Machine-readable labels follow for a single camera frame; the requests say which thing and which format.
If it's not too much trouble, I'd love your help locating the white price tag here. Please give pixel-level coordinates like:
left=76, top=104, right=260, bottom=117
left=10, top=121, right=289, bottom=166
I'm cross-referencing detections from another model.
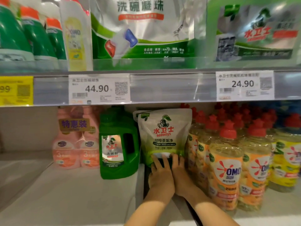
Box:
left=69, top=74, right=131, bottom=105
left=215, top=70, right=275, bottom=102

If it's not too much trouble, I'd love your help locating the person's right forearm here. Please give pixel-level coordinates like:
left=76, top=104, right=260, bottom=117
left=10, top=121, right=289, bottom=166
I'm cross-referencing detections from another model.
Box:
left=188, top=194, right=240, bottom=226

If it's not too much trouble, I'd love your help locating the large green white cleaner pouch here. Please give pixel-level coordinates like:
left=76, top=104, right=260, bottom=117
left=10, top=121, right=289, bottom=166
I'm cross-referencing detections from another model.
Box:
left=90, top=0, right=208, bottom=59

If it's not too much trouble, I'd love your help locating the green capped cleaner bottle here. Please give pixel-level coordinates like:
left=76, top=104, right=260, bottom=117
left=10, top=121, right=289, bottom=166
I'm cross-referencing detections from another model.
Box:
left=99, top=107, right=141, bottom=180

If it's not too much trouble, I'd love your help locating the person's left forearm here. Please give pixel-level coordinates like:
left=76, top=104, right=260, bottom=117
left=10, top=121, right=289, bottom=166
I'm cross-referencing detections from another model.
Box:
left=124, top=195, right=175, bottom=226

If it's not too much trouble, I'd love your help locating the yellow price tag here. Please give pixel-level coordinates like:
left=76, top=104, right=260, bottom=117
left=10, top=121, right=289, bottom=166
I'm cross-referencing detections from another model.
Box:
left=0, top=75, right=34, bottom=107

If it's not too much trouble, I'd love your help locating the person's left hand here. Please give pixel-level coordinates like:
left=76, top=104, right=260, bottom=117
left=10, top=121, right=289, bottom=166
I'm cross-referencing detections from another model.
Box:
left=148, top=155, right=176, bottom=204

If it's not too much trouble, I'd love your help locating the person's right hand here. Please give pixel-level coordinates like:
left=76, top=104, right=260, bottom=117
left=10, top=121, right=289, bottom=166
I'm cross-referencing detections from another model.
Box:
left=171, top=154, right=208, bottom=202

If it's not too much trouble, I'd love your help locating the pink twin spray bottle pack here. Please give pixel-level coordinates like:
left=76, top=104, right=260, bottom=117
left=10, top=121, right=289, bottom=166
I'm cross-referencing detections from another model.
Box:
left=52, top=106, right=101, bottom=170

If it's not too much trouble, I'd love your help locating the row of yellow red-capped bottles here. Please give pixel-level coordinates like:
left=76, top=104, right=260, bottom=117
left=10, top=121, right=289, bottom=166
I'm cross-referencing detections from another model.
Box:
left=181, top=102, right=301, bottom=212

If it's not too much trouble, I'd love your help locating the white red-capped cleaner bottle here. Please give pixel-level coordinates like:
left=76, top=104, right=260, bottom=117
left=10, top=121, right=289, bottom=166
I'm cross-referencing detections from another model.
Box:
left=60, top=0, right=93, bottom=71

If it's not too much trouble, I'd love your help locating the white green-print cleaner pouch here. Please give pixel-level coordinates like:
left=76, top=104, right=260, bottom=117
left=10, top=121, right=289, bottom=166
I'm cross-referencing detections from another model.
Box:
left=133, top=108, right=193, bottom=168

